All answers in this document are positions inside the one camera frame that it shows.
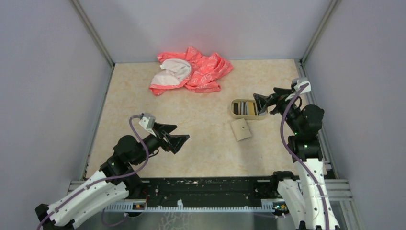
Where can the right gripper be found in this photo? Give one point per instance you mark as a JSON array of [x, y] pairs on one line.
[[281, 96]]

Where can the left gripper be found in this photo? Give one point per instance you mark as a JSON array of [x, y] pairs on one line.
[[175, 141]]

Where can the cream oval card tray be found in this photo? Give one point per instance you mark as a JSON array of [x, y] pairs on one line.
[[259, 117]]

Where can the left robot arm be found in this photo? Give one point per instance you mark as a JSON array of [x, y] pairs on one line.
[[116, 179]]

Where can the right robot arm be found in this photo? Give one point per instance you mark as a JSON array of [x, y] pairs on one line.
[[305, 195]]

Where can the stack of cards in tray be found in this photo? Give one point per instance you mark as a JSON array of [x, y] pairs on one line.
[[247, 108]]

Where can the pink patterned cloth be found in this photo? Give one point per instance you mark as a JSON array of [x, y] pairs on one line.
[[191, 69]]

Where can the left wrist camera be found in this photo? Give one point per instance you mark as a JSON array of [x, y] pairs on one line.
[[147, 121]]

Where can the aluminium frame rail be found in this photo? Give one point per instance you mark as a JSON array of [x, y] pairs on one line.
[[139, 205]]

